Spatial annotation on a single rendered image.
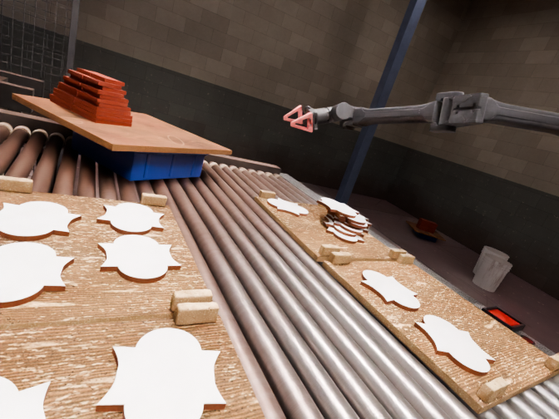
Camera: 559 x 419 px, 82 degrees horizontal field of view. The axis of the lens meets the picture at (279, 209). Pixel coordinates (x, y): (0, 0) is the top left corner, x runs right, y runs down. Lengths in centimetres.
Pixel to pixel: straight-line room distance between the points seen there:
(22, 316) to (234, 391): 27
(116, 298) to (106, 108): 74
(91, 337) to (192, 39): 524
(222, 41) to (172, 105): 123
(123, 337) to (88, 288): 11
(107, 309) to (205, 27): 525
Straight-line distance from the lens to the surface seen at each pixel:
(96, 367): 44
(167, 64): 550
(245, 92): 570
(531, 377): 81
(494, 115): 103
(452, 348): 70
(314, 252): 84
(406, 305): 76
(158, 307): 52
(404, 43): 560
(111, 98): 116
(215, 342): 48
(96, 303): 52
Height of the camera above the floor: 125
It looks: 17 degrees down
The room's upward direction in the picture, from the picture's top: 18 degrees clockwise
